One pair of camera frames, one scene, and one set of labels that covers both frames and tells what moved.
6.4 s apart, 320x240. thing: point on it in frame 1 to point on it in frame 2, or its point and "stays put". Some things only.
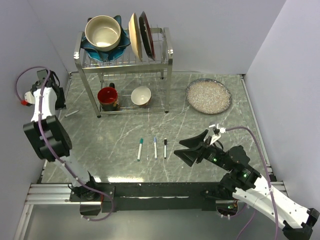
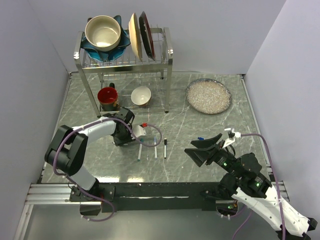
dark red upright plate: x=147 y=35 stays put
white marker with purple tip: x=155 y=148 stays put
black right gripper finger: x=194 y=141 to x=207 y=143
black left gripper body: x=59 y=103 to x=126 y=136
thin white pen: x=165 y=147 stays put
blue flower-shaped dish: x=112 y=55 stays put
